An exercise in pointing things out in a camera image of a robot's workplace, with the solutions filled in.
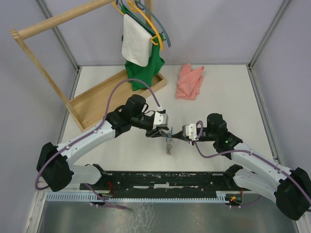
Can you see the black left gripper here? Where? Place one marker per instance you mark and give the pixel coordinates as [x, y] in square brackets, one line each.
[157, 132]

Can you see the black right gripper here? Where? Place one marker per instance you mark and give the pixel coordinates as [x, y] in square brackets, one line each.
[180, 136]

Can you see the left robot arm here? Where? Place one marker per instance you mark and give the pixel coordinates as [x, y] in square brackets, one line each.
[56, 164]

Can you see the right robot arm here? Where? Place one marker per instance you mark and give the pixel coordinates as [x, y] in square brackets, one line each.
[289, 189]

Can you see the pink cloth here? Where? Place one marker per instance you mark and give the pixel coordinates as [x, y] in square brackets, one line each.
[189, 82]

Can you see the green shirt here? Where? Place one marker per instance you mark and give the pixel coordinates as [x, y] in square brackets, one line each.
[147, 73]

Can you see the wooden clothes rack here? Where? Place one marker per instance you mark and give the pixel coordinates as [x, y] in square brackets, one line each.
[84, 108]

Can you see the white towel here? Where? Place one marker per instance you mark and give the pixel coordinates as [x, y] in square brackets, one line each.
[136, 45]

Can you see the grey-blue hanger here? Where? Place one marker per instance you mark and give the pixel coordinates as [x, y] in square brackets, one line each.
[122, 8]

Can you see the yellow hanger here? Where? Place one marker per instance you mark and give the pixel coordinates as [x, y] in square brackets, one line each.
[159, 34]

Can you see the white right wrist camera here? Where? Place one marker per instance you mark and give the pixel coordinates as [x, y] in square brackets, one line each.
[190, 131]

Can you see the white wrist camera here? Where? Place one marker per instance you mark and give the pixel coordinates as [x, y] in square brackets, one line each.
[160, 120]
[190, 131]

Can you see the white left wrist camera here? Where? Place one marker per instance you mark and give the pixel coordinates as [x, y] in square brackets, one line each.
[160, 120]

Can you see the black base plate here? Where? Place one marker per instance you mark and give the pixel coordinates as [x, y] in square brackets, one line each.
[164, 183]

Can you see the white cable duct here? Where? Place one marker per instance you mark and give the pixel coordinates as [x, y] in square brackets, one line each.
[91, 197]

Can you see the aluminium frame rail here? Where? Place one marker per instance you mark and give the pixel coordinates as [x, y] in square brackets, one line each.
[57, 33]

